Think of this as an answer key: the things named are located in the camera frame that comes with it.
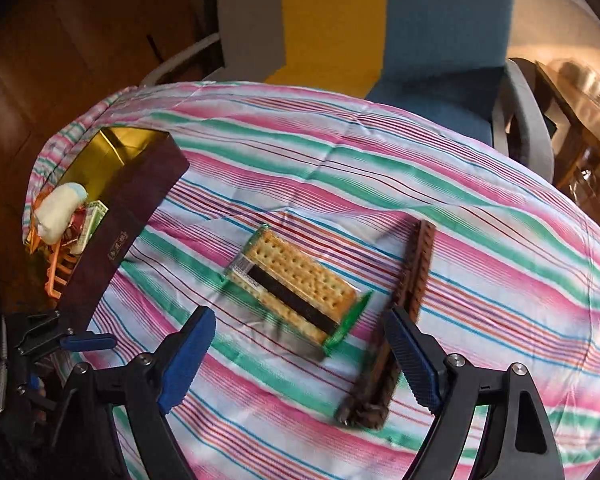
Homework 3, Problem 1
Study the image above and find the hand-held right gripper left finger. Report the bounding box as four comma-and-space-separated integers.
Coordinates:
47, 306, 217, 480

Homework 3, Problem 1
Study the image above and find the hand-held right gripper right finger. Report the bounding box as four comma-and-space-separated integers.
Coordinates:
384, 308, 566, 480

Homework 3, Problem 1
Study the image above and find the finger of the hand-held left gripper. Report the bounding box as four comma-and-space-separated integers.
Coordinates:
12, 310, 117, 358
15, 377, 56, 411

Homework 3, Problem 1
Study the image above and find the orange plastic rack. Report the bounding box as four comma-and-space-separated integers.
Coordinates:
24, 195, 83, 301

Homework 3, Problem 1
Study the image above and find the brown wafer packet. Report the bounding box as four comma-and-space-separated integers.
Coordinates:
334, 220, 438, 431

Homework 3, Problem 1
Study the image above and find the green cracker packet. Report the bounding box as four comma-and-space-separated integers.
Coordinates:
224, 224, 372, 358
69, 200, 108, 257

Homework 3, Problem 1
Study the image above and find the cream sock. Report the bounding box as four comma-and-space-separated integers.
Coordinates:
34, 182, 90, 243

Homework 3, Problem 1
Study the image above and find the gold tin container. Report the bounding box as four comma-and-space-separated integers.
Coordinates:
22, 127, 191, 328

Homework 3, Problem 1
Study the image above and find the wooden wardrobe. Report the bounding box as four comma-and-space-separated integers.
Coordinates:
0, 0, 221, 281

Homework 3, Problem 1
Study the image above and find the wooden side table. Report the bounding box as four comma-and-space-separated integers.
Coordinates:
510, 57, 600, 241

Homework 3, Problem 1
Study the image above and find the grey yellow blue armchair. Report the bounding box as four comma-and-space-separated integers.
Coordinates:
140, 0, 556, 181

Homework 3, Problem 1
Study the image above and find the clear tray with glasses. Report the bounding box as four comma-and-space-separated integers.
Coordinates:
545, 60, 600, 111

